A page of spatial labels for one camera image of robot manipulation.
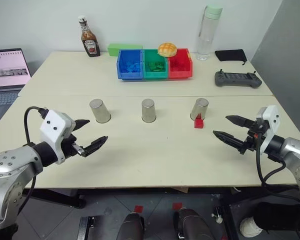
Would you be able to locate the gray handheld controller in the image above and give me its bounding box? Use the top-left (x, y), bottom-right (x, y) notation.
top-left (213, 69), bottom-right (263, 89)

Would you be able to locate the green rectangular box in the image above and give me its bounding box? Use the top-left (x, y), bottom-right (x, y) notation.
top-left (107, 42), bottom-right (144, 57)

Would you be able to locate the clear bottle with green lid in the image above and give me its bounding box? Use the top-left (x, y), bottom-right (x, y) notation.
top-left (196, 4), bottom-right (224, 62)

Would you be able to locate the pile of blue bricks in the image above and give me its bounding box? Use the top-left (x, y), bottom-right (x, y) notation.
top-left (121, 59), bottom-right (142, 73)

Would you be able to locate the black trouser leg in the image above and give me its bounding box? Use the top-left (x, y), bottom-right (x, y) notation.
top-left (254, 201), bottom-right (300, 232)

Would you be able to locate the red plastic bin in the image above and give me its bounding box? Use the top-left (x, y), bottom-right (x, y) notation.
top-left (167, 48), bottom-right (194, 80)

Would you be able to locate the round melon bread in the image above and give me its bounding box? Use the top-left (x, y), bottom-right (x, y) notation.
top-left (157, 42), bottom-right (178, 58)

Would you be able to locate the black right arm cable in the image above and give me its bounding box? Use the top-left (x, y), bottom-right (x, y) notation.
top-left (255, 134), bottom-right (300, 202)

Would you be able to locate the gray partition panel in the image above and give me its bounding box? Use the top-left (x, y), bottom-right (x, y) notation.
top-left (249, 0), bottom-right (300, 142)

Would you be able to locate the red toy brick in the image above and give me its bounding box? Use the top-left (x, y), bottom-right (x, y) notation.
top-left (193, 112), bottom-right (206, 130)

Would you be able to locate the pile of green bricks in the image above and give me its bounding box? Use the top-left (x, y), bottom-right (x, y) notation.
top-left (147, 61), bottom-right (166, 72)

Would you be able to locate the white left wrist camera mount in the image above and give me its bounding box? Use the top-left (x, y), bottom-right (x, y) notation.
top-left (39, 109), bottom-right (77, 165)

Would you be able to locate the dark rounded shape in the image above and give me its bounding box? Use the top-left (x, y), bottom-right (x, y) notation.
top-left (174, 207), bottom-right (214, 240)
top-left (115, 212), bottom-right (146, 240)

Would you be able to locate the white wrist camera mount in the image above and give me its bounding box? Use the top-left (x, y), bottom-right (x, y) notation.
top-left (255, 104), bottom-right (281, 155)
top-left (39, 109), bottom-right (77, 165)

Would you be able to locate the steel cup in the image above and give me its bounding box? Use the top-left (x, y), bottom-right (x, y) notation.
top-left (88, 98), bottom-right (112, 124)
top-left (189, 97), bottom-right (210, 121)
top-left (141, 98), bottom-right (158, 124)

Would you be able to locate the black table frame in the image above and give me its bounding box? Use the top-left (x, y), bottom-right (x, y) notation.
top-left (21, 187), bottom-right (87, 210)

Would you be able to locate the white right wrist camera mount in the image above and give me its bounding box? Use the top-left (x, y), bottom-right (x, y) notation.
top-left (255, 104), bottom-right (281, 155)

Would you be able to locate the green plastic bin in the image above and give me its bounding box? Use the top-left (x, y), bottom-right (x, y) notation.
top-left (142, 48), bottom-right (170, 80)

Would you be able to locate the black fabric pouch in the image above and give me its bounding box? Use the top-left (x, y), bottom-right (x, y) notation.
top-left (214, 48), bottom-right (248, 66)

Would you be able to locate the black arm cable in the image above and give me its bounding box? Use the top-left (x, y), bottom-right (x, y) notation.
top-left (18, 106), bottom-right (49, 212)
top-left (255, 134), bottom-right (300, 202)

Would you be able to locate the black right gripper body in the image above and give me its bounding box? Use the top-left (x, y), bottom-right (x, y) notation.
top-left (238, 119), bottom-right (266, 157)

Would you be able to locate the white shoe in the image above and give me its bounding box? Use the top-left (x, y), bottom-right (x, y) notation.
top-left (239, 216), bottom-right (264, 238)

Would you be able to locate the open laptop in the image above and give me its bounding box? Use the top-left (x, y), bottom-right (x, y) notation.
top-left (0, 48), bottom-right (32, 121)

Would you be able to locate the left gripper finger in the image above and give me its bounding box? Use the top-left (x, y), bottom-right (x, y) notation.
top-left (82, 135), bottom-right (109, 158)
top-left (73, 118), bottom-right (91, 132)

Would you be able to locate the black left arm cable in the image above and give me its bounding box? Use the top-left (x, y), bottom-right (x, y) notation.
top-left (18, 106), bottom-right (49, 212)

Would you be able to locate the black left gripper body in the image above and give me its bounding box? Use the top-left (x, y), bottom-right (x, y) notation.
top-left (60, 134), bottom-right (88, 159)

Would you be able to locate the blue plastic bin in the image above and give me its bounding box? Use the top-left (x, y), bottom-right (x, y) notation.
top-left (116, 48), bottom-right (144, 81)

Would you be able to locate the ketchup bottle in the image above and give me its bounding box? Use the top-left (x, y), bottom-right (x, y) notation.
top-left (77, 15), bottom-right (102, 58)

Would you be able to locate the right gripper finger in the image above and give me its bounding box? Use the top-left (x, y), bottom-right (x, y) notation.
top-left (212, 130), bottom-right (247, 150)
top-left (225, 114), bottom-right (256, 129)

